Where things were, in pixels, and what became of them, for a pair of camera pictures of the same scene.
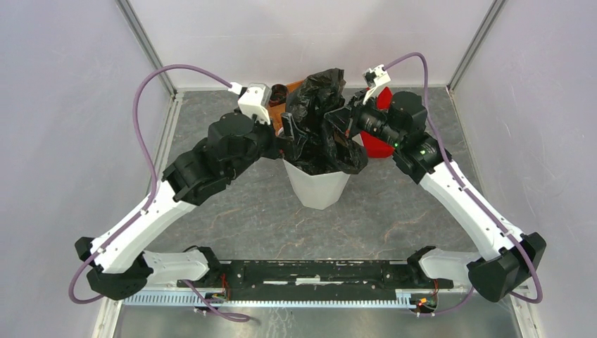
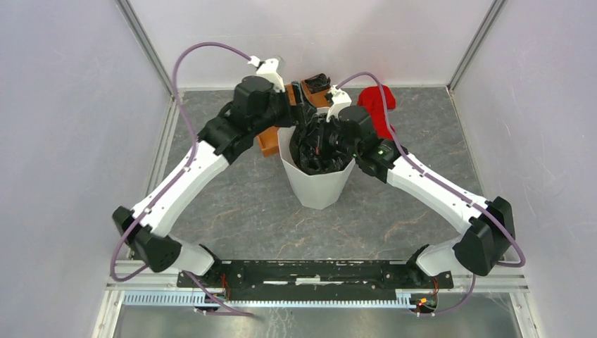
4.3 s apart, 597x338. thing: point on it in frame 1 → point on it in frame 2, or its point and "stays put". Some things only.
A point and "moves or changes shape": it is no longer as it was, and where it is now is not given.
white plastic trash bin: (318, 191) stays put
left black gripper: (293, 144) → (293, 114)
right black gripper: (341, 117) → (326, 148)
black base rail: (316, 279) stays put
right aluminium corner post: (479, 38) stays put
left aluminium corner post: (144, 39) stays put
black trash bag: (317, 148) moves or changes shape
